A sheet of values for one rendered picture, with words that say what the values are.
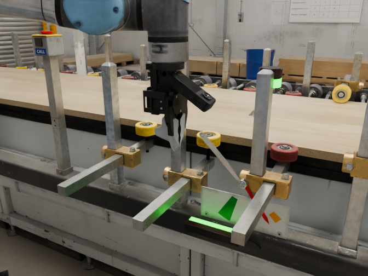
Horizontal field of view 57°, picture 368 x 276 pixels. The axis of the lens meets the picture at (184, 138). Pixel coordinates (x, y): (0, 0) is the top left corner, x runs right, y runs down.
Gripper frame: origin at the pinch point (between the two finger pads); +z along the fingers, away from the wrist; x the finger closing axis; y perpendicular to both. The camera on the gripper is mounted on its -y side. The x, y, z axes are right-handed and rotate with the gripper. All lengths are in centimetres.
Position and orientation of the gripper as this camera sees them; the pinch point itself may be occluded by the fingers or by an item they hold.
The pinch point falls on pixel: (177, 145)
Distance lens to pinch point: 82.2
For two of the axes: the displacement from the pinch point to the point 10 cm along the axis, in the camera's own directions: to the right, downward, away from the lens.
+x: -4.5, 3.0, -8.4
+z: 0.0, 9.4, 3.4
